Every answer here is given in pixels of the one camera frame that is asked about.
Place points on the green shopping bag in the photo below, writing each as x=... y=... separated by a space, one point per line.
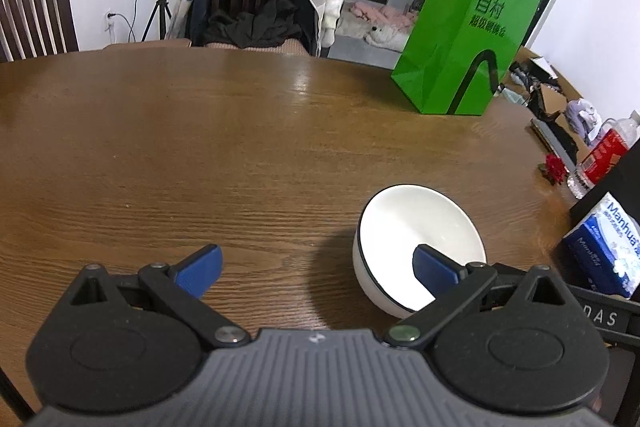
x=450 y=37

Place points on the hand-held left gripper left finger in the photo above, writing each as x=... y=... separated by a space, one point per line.
x=200 y=269

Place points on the cardboard box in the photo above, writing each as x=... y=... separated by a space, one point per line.
x=545 y=102

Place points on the red label bottle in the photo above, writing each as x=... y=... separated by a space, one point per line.
x=605 y=152

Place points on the pink cloth pile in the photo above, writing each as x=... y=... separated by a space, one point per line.
x=380 y=12

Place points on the dark clothes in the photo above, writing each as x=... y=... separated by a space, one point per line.
x=255 y=24

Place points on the white plush toy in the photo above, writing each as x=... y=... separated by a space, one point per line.
x=380 y=36

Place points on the blue tissue pack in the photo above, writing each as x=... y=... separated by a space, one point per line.
x=605 y=247

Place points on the white bowl with black rim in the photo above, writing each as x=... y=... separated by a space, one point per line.
x=415 y=222

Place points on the black shopping bag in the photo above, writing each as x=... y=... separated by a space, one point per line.
x=620 y=177

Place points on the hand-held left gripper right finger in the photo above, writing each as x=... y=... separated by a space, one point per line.
x=435 y=269

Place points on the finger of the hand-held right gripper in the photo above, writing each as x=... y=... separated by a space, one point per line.
x=507 y=270

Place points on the red artificial flower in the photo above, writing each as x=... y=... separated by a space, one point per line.
x=552 y=167

